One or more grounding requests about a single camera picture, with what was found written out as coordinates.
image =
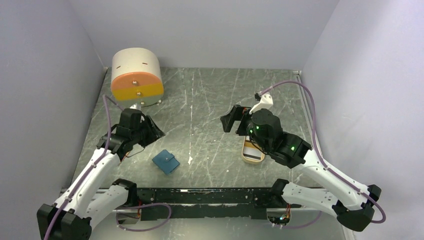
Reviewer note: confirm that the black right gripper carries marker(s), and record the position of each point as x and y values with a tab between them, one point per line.
239	113

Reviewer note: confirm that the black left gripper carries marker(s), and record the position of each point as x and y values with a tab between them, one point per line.
154	132

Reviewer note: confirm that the blue leather card holder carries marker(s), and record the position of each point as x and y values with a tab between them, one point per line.
166	162

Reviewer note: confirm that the stack of credit cards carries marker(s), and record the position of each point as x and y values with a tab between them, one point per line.
253	154

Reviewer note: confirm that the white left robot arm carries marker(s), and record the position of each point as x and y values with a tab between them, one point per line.
74	215

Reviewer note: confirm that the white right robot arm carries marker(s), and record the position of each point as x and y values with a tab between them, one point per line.
349	201

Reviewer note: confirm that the beige oval card tray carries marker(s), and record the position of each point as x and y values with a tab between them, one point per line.
252	157

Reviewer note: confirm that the cream drawer box orange front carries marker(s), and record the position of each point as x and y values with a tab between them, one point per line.
136	77

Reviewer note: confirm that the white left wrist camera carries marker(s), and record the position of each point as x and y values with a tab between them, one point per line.
136	106

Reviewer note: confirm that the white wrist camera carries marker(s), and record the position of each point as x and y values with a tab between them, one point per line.
265	101
136	106

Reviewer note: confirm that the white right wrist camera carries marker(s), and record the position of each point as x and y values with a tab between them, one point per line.
265	101

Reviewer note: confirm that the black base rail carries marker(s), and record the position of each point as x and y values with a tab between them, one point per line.
198	203

